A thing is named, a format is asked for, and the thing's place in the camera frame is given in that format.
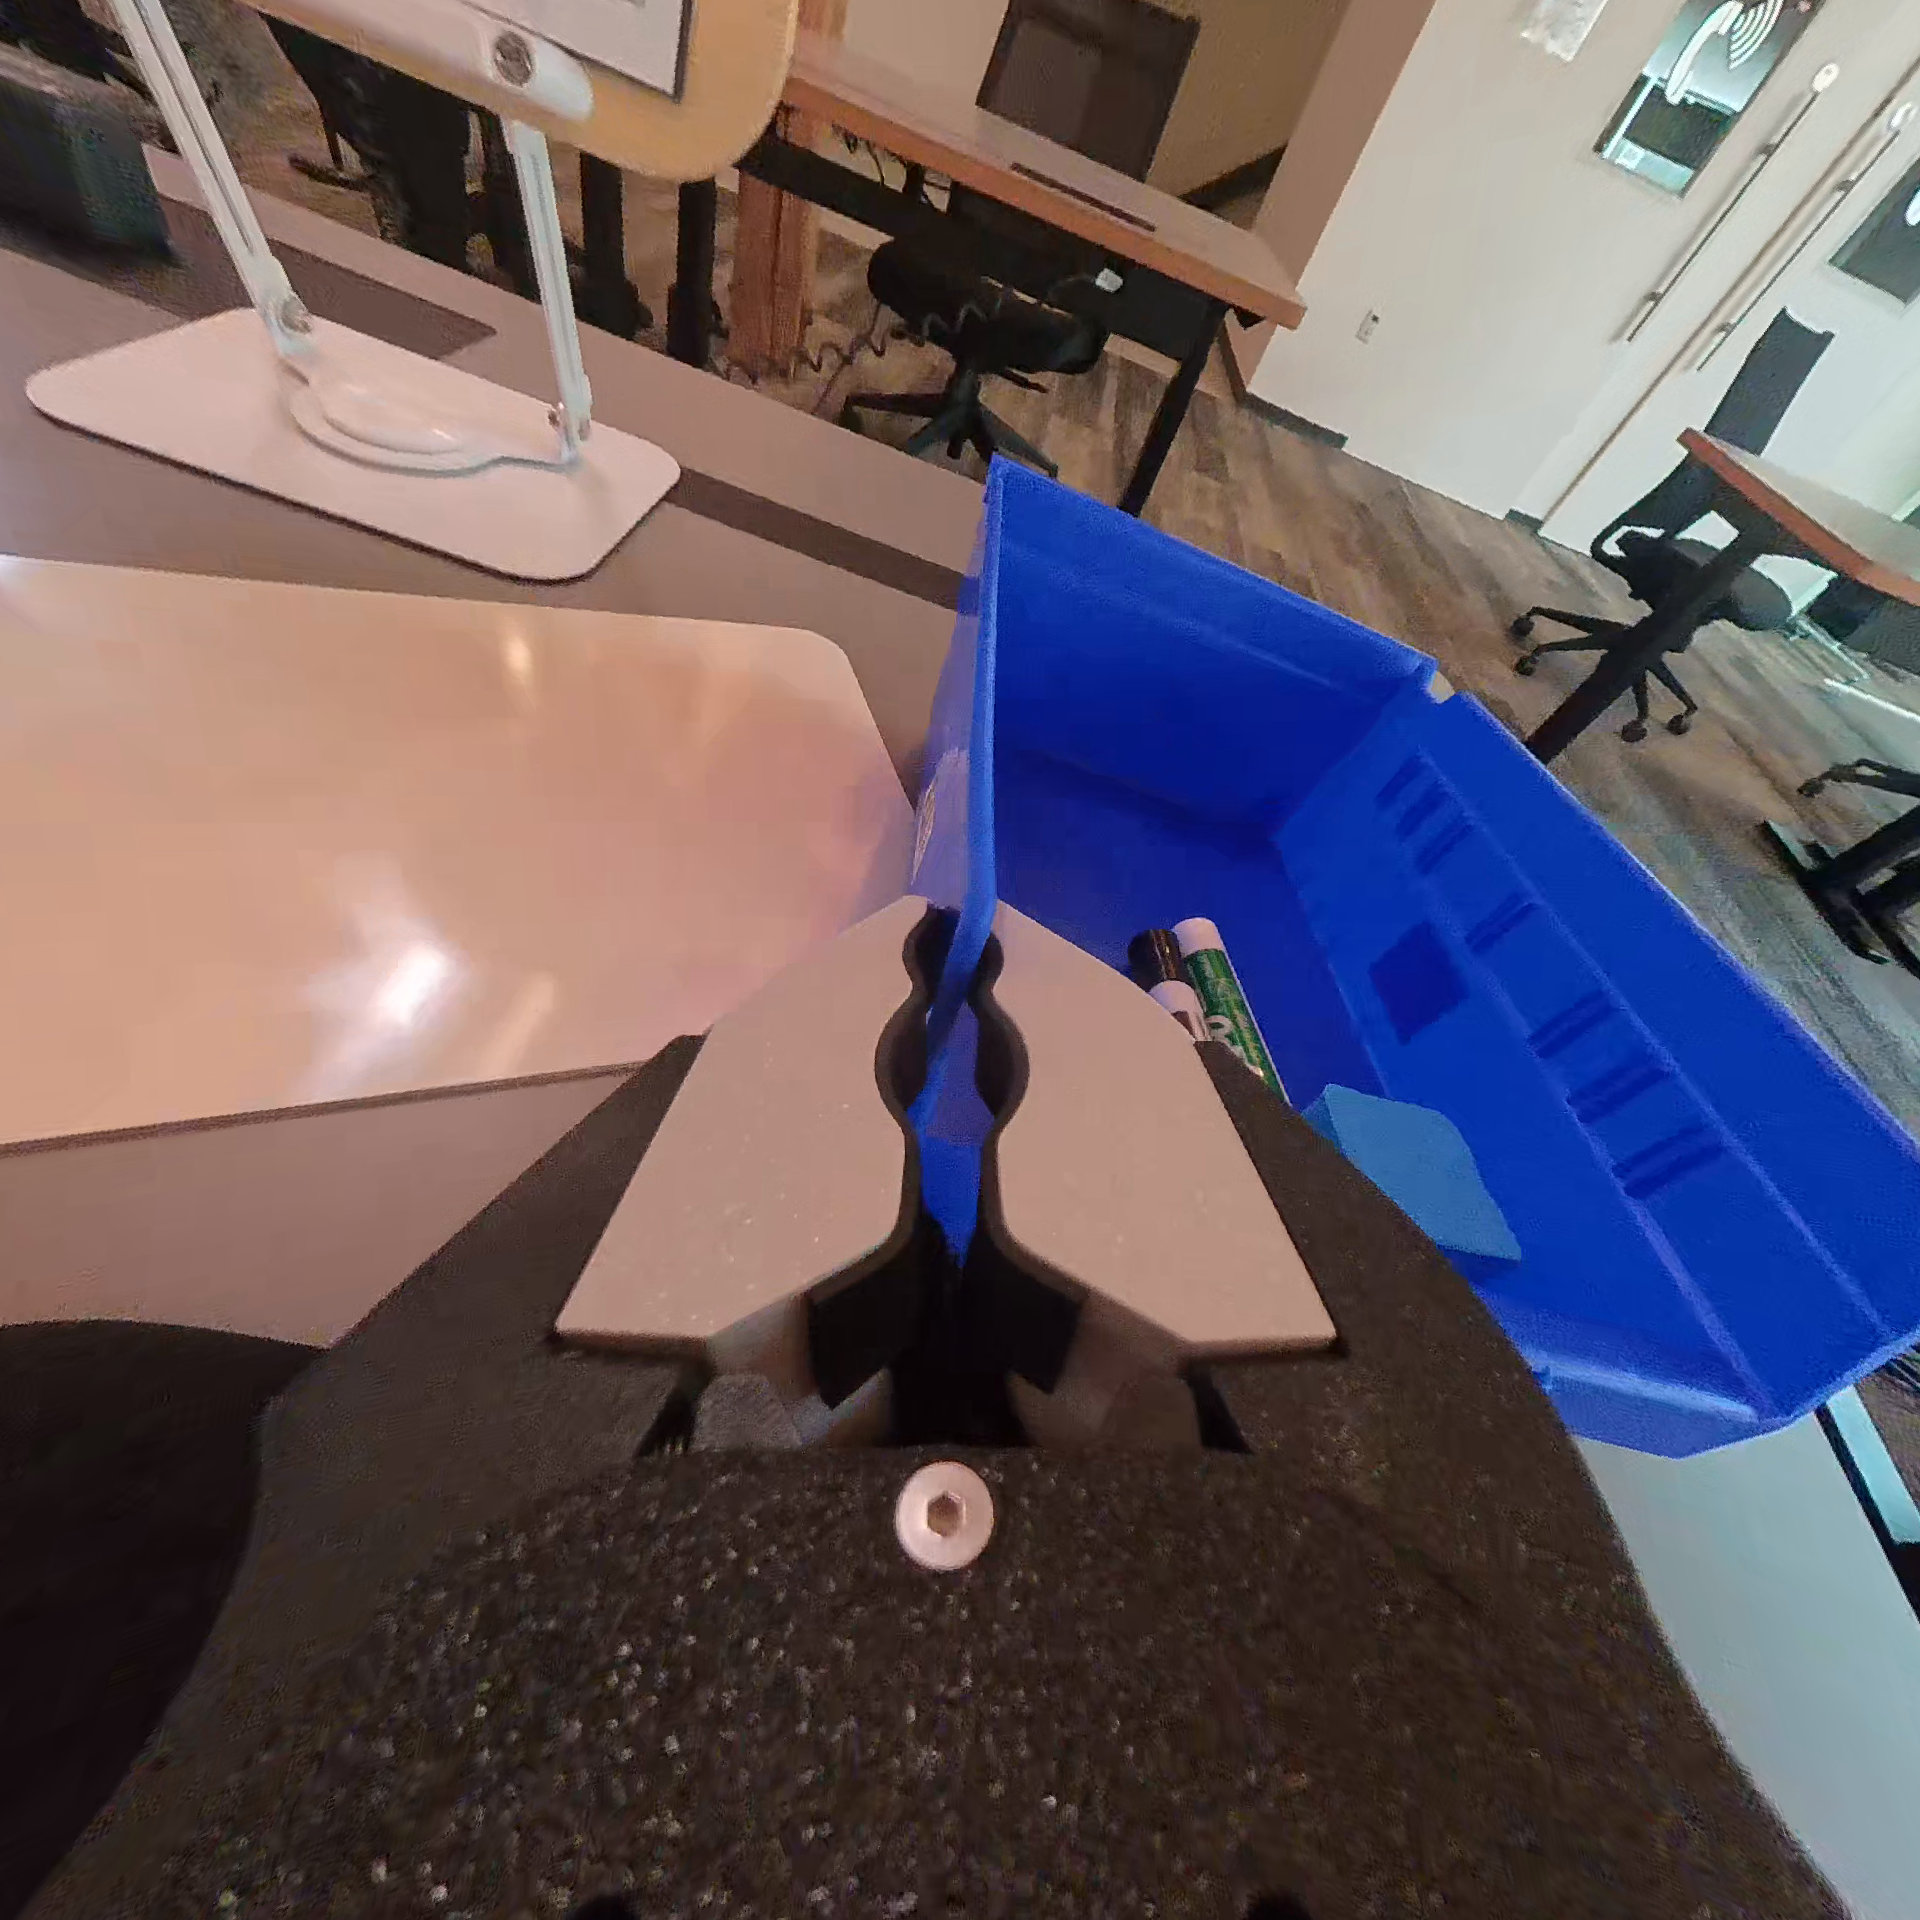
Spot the blue whiteboard eraser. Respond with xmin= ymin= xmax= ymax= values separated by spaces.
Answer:
xmin=1302 ymin=1083 xmax=1524 ymax=1271

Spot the blue plastic storage bin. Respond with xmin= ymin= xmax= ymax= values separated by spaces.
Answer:
xmin=905 ymin=455 xmax=1920 ymax=1461

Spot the grey box device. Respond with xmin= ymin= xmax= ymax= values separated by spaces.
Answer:
xmin=0 ymin=44 xmax=174 ymax=264

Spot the white metal desk stand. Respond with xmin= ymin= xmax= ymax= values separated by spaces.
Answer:
xmin=26 ymin=0 xmax=797 ymax=585

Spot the black office chair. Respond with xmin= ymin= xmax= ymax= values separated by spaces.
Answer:
xmin=839 ymin=0 xmax=1201 ymax=469
xmin=1511 ymin=307 xmax=1839 ymax=744

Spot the green dry erase marker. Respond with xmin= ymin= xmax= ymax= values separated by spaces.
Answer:
xmin=1172 ymin=915 xmax=1292 ymax=1111

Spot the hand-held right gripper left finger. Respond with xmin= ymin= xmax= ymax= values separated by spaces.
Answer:
xmin=554 ymin=894 xmax=953 ymax=1443

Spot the black dry erase marker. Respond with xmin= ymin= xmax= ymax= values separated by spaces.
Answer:
xmin=1127 ymin=926 xmax=1201 ymax=1038

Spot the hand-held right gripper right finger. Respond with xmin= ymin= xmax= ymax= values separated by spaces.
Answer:
xmin=955 ymin=906 xmax=1339 ymax=1443

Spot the wooden office desk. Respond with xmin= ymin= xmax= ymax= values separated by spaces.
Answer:
xmin=734 ymin=61 xmax=1308 ymax=521
xmin=1530 ymin=426 xmax=1920 ymax=769

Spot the white whiteboard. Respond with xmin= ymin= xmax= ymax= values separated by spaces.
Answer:
xmin=0 ymin=554 xmax=920 ymax=1155

